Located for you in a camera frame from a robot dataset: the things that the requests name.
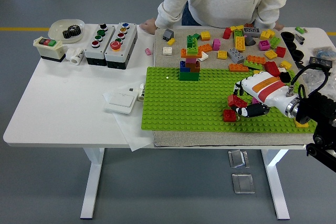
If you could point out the three-button control box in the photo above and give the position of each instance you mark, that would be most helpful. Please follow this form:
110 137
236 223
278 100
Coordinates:
99 44

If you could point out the long yellow brick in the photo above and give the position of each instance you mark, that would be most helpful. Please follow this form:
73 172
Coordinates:
240 43

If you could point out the grey-brown mat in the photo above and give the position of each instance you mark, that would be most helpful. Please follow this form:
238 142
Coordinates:
183 140

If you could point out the person's left hand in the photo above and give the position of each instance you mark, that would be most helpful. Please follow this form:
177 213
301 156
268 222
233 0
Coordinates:
279 26

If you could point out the beige red-green switch box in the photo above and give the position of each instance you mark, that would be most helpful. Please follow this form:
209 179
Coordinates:
48 48

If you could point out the person's left forearm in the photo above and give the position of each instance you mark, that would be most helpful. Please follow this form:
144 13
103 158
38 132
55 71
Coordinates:
266 16

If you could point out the plastic bag blue parts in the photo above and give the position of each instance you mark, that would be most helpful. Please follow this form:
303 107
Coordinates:
324 51

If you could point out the white paper sheet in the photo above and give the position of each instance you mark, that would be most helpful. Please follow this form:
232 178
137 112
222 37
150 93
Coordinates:
134 134

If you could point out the small yellow brick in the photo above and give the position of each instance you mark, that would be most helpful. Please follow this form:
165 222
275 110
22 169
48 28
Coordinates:
171 41

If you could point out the small white brick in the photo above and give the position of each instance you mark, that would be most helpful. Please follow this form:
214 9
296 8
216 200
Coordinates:
282 69

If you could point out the long green brick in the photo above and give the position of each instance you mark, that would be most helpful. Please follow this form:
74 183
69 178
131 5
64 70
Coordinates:
253 64

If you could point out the black metal gear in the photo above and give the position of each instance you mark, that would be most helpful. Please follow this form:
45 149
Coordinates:
67 34
75 29

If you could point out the green studded baseplate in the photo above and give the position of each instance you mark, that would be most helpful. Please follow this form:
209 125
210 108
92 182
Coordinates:
183 103

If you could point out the clear plastic bag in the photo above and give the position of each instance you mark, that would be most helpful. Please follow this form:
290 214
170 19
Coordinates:
313 77

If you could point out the yellow square brick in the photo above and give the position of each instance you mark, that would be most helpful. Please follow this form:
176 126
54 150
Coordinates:
205 36

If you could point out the light grey brick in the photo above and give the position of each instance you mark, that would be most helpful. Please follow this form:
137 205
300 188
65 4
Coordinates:
236 55

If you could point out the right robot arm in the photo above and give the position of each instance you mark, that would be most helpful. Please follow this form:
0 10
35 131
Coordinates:
315 106

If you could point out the small black part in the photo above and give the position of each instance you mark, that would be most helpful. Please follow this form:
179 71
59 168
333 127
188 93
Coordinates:
300 64

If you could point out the white pipe tee fitting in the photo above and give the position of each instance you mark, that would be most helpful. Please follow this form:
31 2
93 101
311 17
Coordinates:
75 55

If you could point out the small green part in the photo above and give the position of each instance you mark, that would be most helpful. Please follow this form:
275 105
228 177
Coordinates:
299 29

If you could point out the long red brick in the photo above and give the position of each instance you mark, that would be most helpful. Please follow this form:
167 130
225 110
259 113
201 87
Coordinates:
236 100
271 68

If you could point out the four-button emergency stop box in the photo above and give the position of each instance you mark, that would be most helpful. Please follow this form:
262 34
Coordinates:
120 47

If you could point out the small metal tool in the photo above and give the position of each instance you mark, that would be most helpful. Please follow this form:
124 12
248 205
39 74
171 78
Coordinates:
299 37

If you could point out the multicoloured brick tower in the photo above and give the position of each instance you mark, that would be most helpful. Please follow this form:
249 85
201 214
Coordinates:
189 75

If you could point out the dark grey sloped brick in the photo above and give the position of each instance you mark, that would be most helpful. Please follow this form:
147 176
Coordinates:
250 41

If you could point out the person's right hand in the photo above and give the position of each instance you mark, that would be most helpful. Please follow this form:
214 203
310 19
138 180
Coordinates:
150 26

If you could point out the long grey brick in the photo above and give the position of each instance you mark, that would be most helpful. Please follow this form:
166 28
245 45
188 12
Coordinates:
252 32

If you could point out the lime green brick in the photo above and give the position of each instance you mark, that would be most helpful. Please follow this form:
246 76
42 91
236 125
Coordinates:
275 41

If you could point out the white flat brick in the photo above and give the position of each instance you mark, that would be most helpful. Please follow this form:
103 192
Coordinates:
167 50
204 55

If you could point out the yellow flat brick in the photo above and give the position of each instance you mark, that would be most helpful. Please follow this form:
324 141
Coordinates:
271 54
222 54

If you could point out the small pink brick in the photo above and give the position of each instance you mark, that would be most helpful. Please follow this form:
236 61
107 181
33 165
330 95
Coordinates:
148 51

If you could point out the silver floor plate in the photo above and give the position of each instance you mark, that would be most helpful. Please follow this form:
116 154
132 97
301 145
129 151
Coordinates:
238 159
242 183

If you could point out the small red square brick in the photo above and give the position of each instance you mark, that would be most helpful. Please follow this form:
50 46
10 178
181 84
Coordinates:
229 115

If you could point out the black electronic module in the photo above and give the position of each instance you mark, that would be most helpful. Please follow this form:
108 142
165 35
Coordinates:
320 62

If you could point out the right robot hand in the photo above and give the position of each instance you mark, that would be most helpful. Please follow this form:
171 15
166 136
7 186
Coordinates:
265 90

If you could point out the white table leg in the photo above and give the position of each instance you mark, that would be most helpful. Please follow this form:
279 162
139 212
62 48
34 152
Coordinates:
93 182
275 182

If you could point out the black brick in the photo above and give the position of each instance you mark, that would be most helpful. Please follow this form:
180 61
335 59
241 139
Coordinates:
285 76

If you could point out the white plastic bowl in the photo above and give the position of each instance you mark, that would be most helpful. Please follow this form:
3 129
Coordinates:
56 31

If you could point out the white wall switch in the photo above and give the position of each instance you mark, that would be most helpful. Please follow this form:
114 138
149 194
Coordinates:
121 100

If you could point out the black rubber tyre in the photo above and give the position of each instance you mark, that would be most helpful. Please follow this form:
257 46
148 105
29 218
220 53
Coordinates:
298 54
292 45
288 36

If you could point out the long orange brick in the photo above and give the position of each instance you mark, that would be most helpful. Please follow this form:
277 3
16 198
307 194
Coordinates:
256 58
238 67
206 48

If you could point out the brown brick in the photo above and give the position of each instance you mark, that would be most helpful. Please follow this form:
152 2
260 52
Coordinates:
249 25

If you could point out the person's right forearm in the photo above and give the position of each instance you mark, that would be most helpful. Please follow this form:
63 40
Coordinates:
168 14

